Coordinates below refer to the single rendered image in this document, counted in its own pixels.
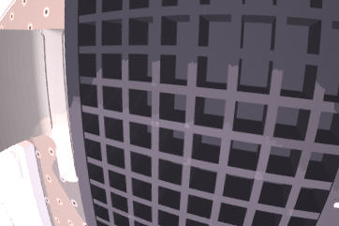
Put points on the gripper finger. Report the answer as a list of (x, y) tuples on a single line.
[(33, 97)]

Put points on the grey plate nest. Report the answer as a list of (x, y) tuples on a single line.
[(22, 200)]

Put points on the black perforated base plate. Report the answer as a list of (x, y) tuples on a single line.
[(63, 198)]

